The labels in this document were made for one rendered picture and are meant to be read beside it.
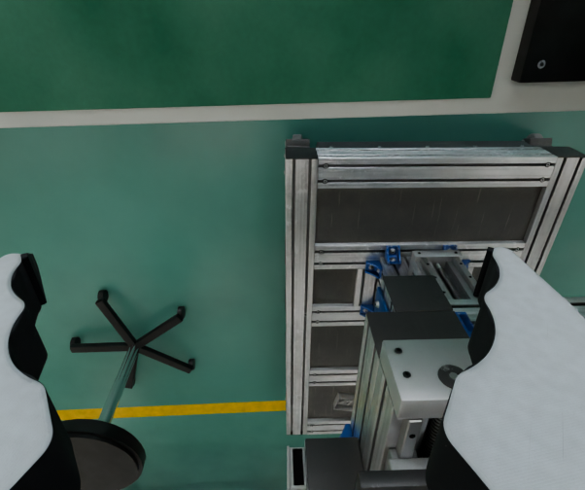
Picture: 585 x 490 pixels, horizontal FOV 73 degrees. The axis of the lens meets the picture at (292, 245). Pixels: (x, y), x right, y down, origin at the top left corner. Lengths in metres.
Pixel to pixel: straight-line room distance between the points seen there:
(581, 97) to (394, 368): 0.42
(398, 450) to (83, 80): 0.58
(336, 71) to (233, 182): 0.90
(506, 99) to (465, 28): 0.11
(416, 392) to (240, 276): 1.17
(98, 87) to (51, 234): 1.16
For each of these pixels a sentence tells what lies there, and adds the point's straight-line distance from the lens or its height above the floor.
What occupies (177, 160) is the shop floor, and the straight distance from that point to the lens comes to 1.37.
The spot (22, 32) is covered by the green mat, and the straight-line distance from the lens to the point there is 0.58.
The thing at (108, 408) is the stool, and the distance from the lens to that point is 1.62.
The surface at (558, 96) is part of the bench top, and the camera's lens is 0.63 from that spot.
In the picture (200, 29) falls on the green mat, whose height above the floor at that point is 0.75.
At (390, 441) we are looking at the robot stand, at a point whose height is 0.98.
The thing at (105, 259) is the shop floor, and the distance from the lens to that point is 1.64.
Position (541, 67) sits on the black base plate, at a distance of 0.58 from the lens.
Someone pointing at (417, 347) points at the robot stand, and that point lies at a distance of 0.52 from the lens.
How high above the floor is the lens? 1.26
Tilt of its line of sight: 58 degrees down
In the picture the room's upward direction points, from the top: 176 degrees clockwise
